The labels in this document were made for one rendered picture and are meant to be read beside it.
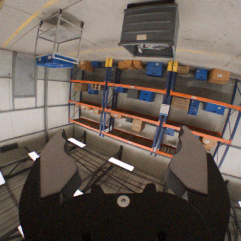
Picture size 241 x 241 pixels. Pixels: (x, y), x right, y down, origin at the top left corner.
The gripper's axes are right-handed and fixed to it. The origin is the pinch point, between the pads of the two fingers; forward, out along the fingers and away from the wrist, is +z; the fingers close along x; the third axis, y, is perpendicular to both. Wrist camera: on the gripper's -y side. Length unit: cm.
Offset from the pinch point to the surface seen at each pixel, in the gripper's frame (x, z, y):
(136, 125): 59, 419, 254
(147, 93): 104, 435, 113
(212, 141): 346, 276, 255
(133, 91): 55, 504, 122
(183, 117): 282, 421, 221
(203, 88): 355, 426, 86
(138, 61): 74, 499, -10
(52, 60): -126, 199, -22
